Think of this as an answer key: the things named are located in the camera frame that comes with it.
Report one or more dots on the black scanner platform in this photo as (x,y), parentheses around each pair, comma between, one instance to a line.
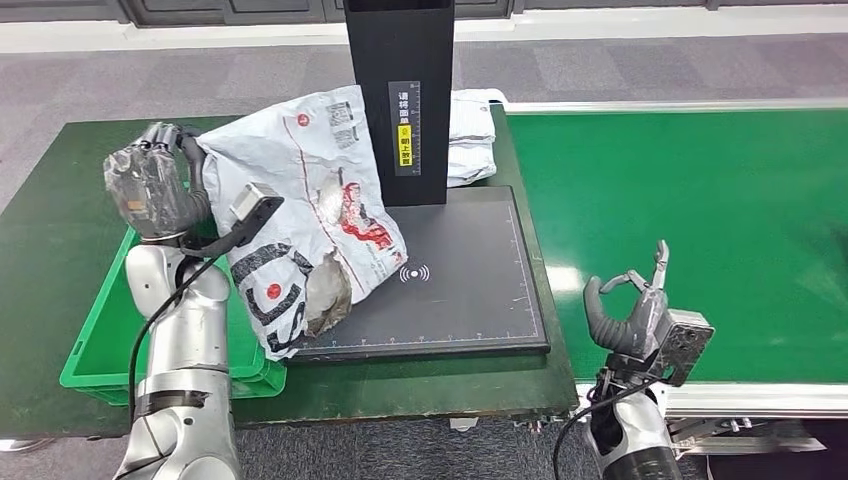
(464,278)

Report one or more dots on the aluminium conveyor frame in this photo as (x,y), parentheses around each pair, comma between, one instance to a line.
(762,401)

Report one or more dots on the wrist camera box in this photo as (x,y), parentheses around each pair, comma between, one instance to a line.
(686,341)
(255,199)

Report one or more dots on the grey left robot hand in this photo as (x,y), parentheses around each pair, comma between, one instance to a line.
(149,192)

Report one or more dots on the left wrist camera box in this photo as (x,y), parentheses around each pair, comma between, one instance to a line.
(255,199)

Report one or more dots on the black scanner column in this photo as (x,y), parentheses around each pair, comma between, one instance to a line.
(371,66)

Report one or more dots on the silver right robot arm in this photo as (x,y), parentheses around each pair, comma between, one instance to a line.
(636,430)

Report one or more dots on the white table foot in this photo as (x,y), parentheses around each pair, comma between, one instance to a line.
(464,424)

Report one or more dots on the large white printed parcel bag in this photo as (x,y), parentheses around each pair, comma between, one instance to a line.
(298,166)

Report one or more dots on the grey yellow ruler label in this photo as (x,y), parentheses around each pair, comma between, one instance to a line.
(404,106)

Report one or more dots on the green plastic crate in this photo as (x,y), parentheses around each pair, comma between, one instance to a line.
(99,331)

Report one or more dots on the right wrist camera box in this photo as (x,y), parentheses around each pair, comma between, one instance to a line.
(686,341)

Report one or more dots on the green conveyor belt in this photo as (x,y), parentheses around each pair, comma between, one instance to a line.
(729,199)

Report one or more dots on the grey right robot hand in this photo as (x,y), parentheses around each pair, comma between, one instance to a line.
(636,324)

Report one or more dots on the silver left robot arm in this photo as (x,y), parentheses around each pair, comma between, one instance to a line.
(185,331)

